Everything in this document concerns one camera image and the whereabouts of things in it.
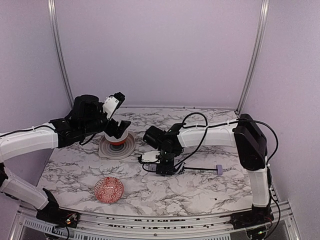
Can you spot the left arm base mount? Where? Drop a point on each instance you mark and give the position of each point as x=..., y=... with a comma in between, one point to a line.
x=52, y=213

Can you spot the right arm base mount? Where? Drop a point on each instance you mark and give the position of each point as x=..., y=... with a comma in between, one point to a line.
x=248, y=218

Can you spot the patterned plate under bowl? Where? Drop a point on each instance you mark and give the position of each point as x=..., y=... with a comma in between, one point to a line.
x=110, y=151

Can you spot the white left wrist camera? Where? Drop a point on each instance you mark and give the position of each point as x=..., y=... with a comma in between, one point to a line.
x=112, y=103

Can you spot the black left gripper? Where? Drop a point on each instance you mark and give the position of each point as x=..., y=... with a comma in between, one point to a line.
x=114, y=125

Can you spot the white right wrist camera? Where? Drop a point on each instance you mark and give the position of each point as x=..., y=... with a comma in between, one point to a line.
x=150, y=157

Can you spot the lilac folding umbrella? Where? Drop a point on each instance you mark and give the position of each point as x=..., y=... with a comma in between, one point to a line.
x=218, y=169

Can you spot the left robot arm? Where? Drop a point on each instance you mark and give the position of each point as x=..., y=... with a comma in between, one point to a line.
x=20, y=142

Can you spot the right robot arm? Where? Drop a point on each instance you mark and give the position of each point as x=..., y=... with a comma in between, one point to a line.
x=243, y=133

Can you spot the red patterned bowl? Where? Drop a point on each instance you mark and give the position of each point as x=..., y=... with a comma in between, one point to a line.
x=109, y=190

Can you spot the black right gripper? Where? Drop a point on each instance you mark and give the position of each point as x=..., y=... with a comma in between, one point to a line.
x=164, y=166

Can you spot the white bowl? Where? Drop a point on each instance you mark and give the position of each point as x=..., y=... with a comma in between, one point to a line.
x=116, y=141

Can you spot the aluminium frame post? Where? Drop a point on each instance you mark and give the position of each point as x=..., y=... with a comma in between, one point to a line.
x=258, y=43
x=59, y=50

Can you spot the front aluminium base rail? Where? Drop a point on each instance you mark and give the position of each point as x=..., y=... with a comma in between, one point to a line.
x=100, y=226

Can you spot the right aluminium frame post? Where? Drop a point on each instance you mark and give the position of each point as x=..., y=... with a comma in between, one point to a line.
x=258, y=43

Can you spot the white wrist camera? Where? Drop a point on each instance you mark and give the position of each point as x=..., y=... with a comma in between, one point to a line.
x=150, y=157
x=112, y=103

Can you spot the left aluminium frame post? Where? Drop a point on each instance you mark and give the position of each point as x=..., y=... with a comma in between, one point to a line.
x=59, y=50

